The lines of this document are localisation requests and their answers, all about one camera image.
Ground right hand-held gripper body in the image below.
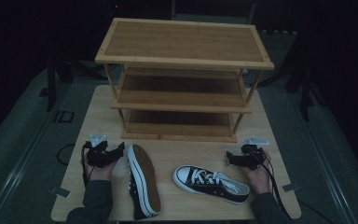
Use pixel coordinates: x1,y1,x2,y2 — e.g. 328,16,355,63
241,135,270,171

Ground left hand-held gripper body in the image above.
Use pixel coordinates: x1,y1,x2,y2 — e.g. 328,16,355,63
83,133,113,169

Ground black canvas sneaker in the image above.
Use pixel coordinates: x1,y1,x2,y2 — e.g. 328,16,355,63
172,164,251,205
126,143,162,220

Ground wooden three-tier shoe rack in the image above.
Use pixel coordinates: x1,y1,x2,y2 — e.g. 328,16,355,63
94,17,275,144

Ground person's left hand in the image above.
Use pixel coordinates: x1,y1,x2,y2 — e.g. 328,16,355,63
85,159,119,182

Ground person's right hand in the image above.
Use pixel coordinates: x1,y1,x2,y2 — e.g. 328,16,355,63
243,150,273,196

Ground grey tape piece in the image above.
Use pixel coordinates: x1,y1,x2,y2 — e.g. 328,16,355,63
49,186,71,199
282,182,300,192

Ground black metal stand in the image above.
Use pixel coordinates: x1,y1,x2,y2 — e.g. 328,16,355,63
46,54,58,112

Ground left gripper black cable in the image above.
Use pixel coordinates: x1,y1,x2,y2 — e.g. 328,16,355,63
80,144,91,189

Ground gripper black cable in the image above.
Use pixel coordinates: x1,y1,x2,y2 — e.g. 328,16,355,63
80,144,91,189
255,148,293,220

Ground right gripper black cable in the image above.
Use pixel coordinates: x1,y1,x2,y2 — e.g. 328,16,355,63
255,148,293,220

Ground black floor bracket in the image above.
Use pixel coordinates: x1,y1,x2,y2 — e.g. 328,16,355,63
53,110,76,124

